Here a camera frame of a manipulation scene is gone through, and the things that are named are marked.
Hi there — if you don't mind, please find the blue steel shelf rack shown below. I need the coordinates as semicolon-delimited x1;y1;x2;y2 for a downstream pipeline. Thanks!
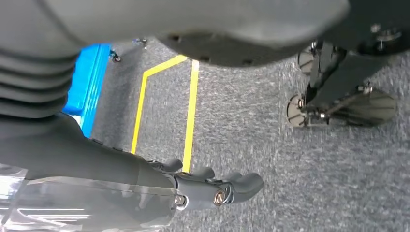
62;43;122;139

